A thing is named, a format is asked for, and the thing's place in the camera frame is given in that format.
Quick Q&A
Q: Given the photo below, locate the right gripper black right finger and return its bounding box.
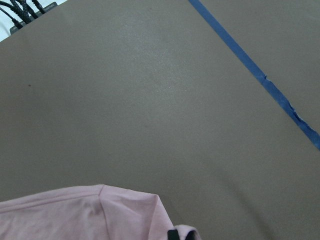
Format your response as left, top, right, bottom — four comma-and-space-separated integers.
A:
186, 231, 195, 240

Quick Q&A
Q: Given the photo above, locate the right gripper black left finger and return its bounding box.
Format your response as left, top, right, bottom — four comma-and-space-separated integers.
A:
167, 229, 179, 240

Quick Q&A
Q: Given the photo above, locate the pink Snoopy t-shirt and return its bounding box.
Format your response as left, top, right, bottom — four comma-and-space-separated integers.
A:
0, 184, 200, 240

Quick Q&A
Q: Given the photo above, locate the black hub with cables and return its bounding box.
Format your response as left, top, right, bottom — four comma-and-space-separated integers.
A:
0, 0, 59, 36

